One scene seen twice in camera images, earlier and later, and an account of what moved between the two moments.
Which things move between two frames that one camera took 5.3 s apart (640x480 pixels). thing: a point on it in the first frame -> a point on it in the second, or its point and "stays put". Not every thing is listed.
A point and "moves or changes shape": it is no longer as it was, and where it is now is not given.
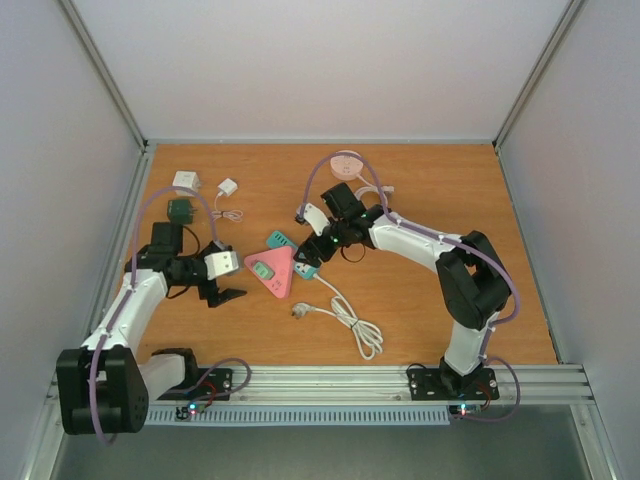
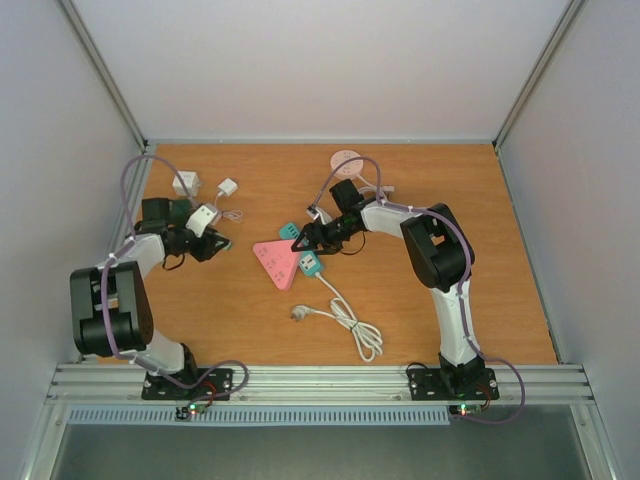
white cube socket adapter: (186, 183) stays put
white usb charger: (226, 188) stays put
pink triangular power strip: (274, 267) moves or changes shape
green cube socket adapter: (180, 211) stays put
